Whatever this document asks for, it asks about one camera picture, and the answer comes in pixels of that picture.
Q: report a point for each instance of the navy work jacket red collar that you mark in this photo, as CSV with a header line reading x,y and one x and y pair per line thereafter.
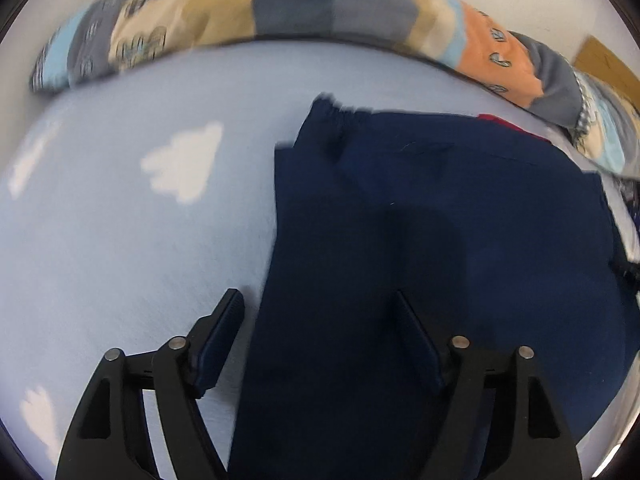
x,y
430,240

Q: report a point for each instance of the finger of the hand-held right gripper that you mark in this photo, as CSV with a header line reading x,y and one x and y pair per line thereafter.
x,y
629,267

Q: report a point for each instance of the wooden headboard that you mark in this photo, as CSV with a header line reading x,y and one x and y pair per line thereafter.
x,y
610,65

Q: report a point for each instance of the dark patterned scarf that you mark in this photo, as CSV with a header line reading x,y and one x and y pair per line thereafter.
x,y
631,200

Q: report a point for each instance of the light blue cloud bed sheet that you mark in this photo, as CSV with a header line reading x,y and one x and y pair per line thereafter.
x,y
125,240

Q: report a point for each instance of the rolled patchwork quilt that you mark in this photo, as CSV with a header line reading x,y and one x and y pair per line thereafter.
x,y
310,5

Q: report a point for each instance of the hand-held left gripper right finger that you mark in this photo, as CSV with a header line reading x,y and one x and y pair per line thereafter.
x,y
420,345

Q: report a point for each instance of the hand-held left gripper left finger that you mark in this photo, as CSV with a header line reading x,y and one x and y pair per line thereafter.
x,y
220,340

